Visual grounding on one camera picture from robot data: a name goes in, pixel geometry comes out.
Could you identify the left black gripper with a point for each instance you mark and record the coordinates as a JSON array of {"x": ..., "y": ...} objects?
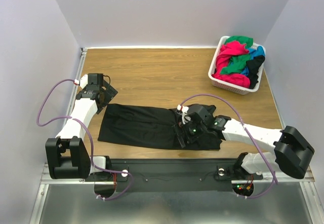
[{"x": 110, "y": 93}]

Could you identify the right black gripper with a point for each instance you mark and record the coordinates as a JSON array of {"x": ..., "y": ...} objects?
[{"x": 179, "y": 136}]

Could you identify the black t shirt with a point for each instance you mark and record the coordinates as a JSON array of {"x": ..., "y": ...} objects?
[
  {"x": 150, "y": 127},
  {"x": 253, "y": 67}
]

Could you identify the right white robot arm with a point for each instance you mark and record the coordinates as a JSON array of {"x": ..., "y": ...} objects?
[{"x": 284, "y": 150}]

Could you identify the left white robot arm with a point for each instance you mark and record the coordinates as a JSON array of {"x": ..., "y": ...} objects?
[{"x": 66, "y": 153}]

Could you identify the white plastic laundry basket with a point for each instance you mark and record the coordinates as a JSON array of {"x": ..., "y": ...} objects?
[{"x": 227, "y": 85}]

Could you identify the green t shirt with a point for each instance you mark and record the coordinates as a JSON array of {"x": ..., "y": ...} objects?
[{"x": 240, "y": 46}]

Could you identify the black t shirt in basket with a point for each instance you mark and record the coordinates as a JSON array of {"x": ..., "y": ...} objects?
[{"x": 253, "y": 67}]

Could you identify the pink t shirt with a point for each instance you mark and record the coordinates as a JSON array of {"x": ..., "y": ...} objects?
[{"x": 235, "y": 78}]

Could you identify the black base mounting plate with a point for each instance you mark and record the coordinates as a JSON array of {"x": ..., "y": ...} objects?
[{"x": 172, "y": 175}]

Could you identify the blue t shirt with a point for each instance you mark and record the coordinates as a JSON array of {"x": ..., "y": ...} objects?
[{"x": 253, "y": 53}]

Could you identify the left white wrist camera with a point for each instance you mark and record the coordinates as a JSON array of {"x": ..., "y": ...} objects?
[{"x": 82, "y": 82}]

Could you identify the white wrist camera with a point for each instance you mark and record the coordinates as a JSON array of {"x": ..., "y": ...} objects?
[
  {"x": 82, "y": 82},
  {"x": 183, "y": 112}
]

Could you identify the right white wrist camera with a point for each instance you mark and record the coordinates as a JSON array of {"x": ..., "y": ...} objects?
[{"x": 183, "y": 112}]

